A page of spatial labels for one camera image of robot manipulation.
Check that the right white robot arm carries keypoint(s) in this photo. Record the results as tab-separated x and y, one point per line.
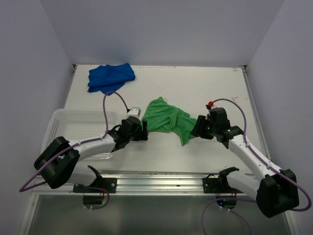
272	188

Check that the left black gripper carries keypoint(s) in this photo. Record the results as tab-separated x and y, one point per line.
142	133

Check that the clear plastic basket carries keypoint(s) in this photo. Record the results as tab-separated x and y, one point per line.
74	124

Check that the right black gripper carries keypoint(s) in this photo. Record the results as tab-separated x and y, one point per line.
198	130

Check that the blue microfiber towel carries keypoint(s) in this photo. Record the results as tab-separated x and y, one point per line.
109	78

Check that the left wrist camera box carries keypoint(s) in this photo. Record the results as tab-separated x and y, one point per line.
134	112

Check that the aluminium mounting rail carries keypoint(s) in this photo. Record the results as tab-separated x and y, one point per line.
146	184

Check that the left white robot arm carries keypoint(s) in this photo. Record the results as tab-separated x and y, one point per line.
58	163

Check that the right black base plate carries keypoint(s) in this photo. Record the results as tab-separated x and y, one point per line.
212	185

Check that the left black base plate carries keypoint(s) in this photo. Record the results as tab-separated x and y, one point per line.
108	184

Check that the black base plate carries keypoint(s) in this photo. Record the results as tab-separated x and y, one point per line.
212	185
108	184

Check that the green microfiber towel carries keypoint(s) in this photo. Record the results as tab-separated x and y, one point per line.
165	118

